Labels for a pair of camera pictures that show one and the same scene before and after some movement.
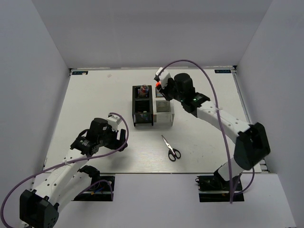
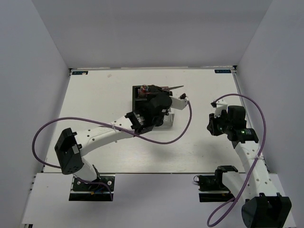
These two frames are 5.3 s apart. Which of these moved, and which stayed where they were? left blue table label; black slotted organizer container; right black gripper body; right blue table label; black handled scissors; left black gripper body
Moved: black handled scissors; left black gripper body; right black gripper body
Stayed: black slotted organizer container; right blue table label; left blue table label
